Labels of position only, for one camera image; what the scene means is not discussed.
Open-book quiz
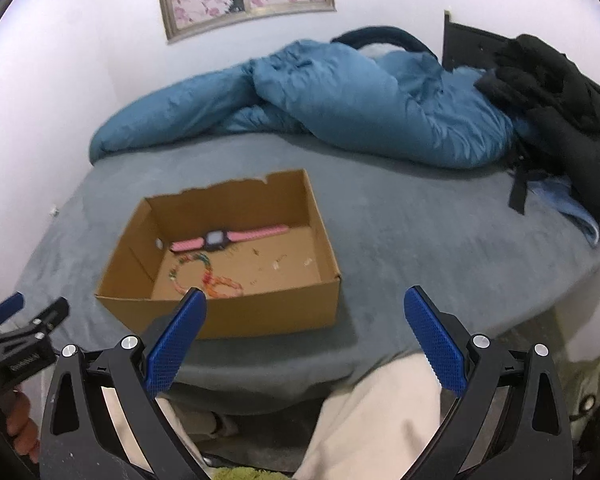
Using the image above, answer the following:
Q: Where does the person's left hand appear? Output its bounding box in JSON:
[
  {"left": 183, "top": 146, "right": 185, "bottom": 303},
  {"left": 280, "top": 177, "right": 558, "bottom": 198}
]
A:
[{"left": 6, "top": 390, "right": 40, "bottom": 464}]

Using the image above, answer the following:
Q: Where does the orange pink bead bracelet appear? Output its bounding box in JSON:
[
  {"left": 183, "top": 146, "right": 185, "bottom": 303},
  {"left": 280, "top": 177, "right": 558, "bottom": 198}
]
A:
[{"left": 204, "top": 274, "right": 245, "bottom": 302}]

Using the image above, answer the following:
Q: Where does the pink strap smartwatch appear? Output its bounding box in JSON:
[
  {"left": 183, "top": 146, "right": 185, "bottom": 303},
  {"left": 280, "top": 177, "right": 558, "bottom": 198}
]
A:
[{"left": 170, "top": 224, "right": 289, "bottom": 254}]

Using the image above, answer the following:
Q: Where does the cream trouser left leg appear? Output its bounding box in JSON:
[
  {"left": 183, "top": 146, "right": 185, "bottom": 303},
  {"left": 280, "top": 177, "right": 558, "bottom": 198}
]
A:
[{"left": 102, "top": 387, "right": 218, "bottom": 472}]

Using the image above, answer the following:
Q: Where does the cream trouser right leg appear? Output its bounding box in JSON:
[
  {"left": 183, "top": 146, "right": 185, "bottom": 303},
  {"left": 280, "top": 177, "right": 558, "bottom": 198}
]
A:
[{"left": 294, "top": 353, "right": 442, "bottom": 480}]

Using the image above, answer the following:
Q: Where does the black headboard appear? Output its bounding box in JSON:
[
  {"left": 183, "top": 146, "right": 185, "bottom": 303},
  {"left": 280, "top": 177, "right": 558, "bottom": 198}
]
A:
[{"left": 442, "top": 11, "right": 508, "bottom": 70}]

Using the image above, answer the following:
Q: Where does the brown cardboard box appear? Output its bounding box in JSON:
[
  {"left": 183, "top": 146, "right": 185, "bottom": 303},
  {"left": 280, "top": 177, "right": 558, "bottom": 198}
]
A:
[{"left": 95, "top": 169, "right": 341, "bottom": 339}]

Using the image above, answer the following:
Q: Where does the cream trouser leg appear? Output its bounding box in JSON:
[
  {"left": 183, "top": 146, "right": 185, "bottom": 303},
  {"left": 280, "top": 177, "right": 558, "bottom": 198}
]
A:
[
  {"left": 102, "top": 387, "right": 218, "bottom": 472},
  {"left": 294, "top": 353, "right": 442, "bottom": 480}
]

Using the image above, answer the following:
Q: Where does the multicolour glass bead bracelet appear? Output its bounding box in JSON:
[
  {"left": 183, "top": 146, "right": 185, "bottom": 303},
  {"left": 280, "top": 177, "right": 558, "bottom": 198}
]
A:
[{"left": 166, "top": 251, "right": 217, "bottom": 302}]

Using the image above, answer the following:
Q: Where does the gold butterfly necklace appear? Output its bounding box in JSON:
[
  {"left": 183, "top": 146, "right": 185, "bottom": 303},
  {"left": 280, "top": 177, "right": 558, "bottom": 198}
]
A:
[{"left": 249, "top": 246, "right": 289, "bottom": 271}]

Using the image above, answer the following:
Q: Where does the black clothes pile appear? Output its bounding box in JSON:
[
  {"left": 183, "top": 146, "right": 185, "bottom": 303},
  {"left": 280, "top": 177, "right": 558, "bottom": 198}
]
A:
[{"left": 475, "top": 35, "right": 600, "bottom": 223}]

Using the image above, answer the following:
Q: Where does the teal blue duvet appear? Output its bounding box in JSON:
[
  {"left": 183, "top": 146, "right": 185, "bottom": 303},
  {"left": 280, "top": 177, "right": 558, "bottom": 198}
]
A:
[{"left": 88, "top": 40, "right": 516, "bottom": 169}]

